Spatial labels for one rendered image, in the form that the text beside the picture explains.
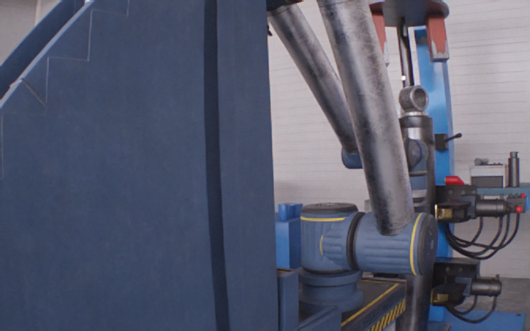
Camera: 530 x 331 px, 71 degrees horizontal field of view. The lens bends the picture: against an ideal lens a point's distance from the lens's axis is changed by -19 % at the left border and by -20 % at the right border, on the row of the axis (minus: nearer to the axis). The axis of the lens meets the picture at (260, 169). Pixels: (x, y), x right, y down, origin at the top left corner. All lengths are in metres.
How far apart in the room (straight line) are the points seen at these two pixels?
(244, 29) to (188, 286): 0.55
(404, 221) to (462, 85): 3.30
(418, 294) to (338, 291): 1.12
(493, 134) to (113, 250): 4.02
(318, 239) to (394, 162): 0.39
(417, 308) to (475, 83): 2.59
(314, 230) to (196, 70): 0.78
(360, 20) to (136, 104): 0.62
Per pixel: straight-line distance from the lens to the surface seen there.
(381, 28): 2.56
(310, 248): 1.48
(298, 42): 1.32
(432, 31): 2.62
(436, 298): 2.47
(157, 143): 0.78
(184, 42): 0.85
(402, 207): 1.31
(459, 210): 2.39
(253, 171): 0.96
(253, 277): 0.99
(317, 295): 1.51
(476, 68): 4.52
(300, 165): 5.27
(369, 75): 1.16
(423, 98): 2.57
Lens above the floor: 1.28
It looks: 2 degrees down
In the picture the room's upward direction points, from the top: 2 degrees counter-clockwise
